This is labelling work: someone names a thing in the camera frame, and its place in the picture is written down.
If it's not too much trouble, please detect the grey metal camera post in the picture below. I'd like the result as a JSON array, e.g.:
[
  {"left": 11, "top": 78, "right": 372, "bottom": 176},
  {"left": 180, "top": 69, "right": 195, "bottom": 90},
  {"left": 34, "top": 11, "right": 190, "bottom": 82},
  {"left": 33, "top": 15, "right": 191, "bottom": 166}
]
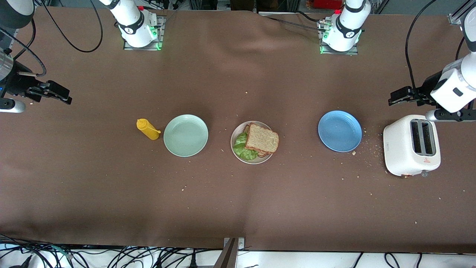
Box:
[{"left": 214, "top": 237, "right": 245, "bottom": 268}]

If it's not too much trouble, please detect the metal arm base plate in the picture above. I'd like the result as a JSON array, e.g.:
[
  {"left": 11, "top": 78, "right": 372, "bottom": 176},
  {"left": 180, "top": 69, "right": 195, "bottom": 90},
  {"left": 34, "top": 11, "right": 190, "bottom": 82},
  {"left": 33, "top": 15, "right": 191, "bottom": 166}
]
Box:
[
  {"left": 319, "top": 19, "right": 359, "bottom": 56},
  {"left": 123, "top": 15, "right": 165, "bottom": 51}
]

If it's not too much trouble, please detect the yellow mustard squeeze bottle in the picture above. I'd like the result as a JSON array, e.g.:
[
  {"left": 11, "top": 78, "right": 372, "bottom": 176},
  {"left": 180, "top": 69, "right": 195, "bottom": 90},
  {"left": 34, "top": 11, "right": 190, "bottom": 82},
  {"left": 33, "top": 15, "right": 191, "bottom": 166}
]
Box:
[{"left": 136, "top": 119, "right": 161, "bottom": 140}]

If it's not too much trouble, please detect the black cable tangle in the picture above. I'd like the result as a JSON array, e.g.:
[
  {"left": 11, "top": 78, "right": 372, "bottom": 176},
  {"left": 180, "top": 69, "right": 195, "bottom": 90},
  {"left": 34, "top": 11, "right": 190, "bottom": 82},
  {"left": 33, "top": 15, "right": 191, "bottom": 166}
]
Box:
[{"left": 0, "top": 234, "right": 223, "bottom": 268}]

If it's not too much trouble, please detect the thin black base cable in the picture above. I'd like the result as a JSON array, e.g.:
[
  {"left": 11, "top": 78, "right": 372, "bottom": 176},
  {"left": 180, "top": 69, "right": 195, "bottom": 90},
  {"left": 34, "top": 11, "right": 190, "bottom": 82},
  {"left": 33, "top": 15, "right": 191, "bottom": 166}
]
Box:
[{"left": 266, "top": 10, "right": 331, "bottom": 33}]

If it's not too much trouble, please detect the blue plate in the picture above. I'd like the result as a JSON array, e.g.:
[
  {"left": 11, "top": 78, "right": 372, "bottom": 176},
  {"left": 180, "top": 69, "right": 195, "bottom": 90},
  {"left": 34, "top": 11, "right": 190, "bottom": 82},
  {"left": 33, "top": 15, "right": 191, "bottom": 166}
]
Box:
[{"left": 318, "top": 110, "right": 363, "bottom": 153}]

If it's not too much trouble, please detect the beige plate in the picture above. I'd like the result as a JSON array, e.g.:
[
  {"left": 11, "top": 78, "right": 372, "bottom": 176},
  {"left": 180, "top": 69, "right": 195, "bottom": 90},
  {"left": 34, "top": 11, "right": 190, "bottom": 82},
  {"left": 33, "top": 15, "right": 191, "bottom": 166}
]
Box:
[{"left": 231, "top": 121, "right": 276, "bottom": 164}]

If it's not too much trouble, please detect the mint green plate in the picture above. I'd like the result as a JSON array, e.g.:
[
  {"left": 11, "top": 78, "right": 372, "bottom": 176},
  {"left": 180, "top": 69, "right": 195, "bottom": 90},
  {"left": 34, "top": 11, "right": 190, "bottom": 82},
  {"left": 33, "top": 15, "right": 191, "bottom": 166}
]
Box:
[{"left": 163, "top": 114, "right": 209, "bottom": 157}]

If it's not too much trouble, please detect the white toaster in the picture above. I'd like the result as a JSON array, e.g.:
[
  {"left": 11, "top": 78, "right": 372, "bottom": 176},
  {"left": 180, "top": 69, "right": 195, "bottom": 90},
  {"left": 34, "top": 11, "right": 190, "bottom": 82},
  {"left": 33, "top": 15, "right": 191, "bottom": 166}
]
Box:
[{"left": 383, "top": 114, "right": 442, "bottom": 178}]

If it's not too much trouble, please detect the green lettuce leaf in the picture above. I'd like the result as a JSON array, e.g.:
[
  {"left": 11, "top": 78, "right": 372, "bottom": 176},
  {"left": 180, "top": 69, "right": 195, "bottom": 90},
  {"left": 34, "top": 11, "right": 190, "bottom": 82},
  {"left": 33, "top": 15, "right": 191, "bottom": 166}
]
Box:
[{"left": 233, "top": 132, "right": 259, "bottom": 161}]

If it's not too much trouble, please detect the brown tablecloth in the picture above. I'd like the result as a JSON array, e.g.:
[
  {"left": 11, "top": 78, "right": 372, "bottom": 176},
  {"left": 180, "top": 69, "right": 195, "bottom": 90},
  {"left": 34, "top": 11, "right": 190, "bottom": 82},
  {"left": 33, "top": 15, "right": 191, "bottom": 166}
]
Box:
[{"left": 0, "top": 7, "right": 476, "bottom": 253}]

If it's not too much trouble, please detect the brown bread slice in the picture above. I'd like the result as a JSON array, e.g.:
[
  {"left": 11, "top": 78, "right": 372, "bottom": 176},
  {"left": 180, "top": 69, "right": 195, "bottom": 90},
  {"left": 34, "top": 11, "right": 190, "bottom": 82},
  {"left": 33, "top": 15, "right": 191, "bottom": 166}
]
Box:
[
  {"left": 244, "top": 125, "right": 272, "bottom": 158},
  {"left": 244, "top": 123, "right": 279, "bottom": 154}
]

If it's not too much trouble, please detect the red box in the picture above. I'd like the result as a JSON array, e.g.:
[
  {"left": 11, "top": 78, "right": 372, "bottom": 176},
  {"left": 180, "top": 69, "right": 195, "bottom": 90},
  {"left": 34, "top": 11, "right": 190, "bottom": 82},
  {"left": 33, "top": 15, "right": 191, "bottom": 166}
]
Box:
[{"left": 307, "top": 0, "right": 343, "bottom": 10}]

